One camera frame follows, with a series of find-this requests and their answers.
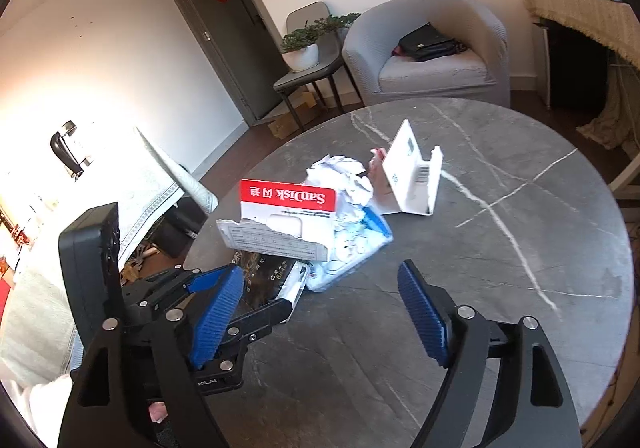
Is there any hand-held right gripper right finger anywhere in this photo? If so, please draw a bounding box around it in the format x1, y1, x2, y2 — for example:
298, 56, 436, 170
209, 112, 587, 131
397, 259, 583, 448

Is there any grey armchair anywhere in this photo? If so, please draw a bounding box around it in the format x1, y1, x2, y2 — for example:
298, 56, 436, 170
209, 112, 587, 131
342, 0, 511, 109

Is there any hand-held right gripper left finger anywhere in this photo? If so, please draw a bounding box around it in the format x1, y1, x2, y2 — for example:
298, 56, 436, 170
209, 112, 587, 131
57, 264, 246, 448

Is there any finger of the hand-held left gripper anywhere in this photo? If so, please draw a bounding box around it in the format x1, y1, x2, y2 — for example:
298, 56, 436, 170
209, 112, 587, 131
132, 267, 230, 311
197, 300, 293, 395

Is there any person's left forearm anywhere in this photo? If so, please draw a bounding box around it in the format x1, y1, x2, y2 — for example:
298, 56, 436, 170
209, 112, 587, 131
10, 370, 76, 434

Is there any desk with beige cloth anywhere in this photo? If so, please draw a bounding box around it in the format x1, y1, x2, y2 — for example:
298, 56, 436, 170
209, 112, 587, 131
524, 0, 640, 151

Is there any white cardboard box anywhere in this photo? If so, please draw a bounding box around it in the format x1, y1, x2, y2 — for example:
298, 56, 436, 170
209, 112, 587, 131
372, 119, 445, 217

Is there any potted plant white pot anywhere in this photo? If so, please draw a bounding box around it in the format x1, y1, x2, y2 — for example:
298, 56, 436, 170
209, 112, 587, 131
279, 13, 362, 74

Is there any cardboard floor box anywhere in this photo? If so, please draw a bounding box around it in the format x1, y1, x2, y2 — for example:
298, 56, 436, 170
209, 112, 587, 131
267, 92, 321, 140

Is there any black handbag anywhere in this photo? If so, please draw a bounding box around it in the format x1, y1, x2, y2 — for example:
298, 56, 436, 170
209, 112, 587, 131
392, 23, 468, 62

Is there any black chair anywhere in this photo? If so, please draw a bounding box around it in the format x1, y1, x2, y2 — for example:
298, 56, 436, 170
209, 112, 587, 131
50, 120, 93, 181

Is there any black glossy packet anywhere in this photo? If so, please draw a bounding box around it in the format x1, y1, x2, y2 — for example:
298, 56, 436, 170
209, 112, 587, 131
231, 250, 308, 324

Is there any blue white plastic wrapper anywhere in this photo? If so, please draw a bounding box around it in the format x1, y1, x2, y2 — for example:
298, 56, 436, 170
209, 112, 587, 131
306, 205, 393, 293

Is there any grey dining chair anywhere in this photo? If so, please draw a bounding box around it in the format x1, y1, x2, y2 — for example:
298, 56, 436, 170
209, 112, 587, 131
273, 1, 363, 131

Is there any grey door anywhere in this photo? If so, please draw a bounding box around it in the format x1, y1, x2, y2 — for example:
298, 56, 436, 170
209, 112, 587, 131
160, 0, 283, 126

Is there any white paper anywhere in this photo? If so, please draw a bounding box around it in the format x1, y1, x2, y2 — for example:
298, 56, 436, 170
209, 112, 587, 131
305, 154, 375, 229

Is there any white desk frame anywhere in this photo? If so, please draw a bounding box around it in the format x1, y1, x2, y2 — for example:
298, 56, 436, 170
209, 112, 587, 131
607, 53, 640, 199

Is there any red white card packaging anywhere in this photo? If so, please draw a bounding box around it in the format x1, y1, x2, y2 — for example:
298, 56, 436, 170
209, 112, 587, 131
216, 179, 337, 263

